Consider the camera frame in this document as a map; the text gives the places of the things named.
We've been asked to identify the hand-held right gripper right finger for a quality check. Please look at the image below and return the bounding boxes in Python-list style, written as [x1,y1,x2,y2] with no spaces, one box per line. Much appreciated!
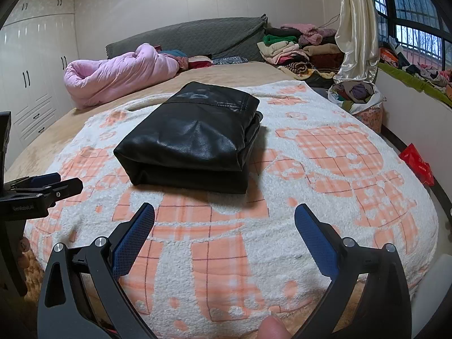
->
[291,204,412,339]

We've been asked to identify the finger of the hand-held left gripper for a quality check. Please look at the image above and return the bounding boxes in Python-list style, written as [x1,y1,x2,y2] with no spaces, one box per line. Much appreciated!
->
[3,172,61,188]
[10,178,84,202]

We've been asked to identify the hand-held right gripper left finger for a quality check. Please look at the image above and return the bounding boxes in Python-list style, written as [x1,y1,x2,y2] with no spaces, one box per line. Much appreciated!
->
[37,202,156,339]

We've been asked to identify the black leather jacket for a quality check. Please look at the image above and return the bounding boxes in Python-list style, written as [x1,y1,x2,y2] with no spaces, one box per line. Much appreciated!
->
[113,81,264,195]

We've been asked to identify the white bag of clothes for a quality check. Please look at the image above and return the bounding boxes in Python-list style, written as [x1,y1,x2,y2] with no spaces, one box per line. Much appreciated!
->
[328,81,384,128]

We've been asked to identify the pile of folded clothes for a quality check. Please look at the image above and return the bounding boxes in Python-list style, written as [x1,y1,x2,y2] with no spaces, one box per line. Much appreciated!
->
[257,23,348,78]

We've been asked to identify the clothes heap on windowsill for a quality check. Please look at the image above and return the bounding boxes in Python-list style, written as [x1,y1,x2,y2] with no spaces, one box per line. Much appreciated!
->
[379,35,452,108]

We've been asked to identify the person's left hand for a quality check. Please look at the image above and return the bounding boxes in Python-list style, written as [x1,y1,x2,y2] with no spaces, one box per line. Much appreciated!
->
[18,237,33,270]

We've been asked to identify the person's right hand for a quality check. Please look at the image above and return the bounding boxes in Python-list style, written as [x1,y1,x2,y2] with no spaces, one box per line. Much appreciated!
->
[259,316,294,339]

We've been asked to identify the white orange printed blanket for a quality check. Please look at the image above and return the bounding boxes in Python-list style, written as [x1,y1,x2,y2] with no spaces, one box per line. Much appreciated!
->
[23,79,440,339]

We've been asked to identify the white wardrobe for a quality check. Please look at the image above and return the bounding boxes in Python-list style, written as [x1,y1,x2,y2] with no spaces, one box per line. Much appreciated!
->
[0,0,78,163]

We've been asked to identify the pink quilt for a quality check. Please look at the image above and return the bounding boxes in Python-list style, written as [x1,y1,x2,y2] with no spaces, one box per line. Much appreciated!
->
[64,43,182,110]

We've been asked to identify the red bag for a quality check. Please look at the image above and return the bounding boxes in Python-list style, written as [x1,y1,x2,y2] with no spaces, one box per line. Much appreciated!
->
[399,143,436,187]

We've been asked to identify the red pillow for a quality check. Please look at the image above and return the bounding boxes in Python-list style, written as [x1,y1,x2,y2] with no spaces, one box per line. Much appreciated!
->
[188,55,214,69]

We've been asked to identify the green windowsill cover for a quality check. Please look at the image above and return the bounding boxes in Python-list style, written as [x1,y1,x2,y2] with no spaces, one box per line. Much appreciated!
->
[378,63,452,108]

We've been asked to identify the grey covered headboard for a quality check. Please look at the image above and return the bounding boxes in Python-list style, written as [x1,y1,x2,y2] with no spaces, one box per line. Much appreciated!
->
[106,14,269,65]

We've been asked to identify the blue floral cloth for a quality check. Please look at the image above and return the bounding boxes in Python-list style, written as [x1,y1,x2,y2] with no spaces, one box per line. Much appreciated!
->
[212,56,248,65]

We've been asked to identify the cream satin curtain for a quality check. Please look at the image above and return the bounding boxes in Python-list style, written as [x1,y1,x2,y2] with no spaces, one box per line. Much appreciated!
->
[334,0,380,82]

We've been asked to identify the barred window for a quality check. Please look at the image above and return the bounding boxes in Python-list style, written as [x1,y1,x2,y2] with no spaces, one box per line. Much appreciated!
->
[367,0,452,75]

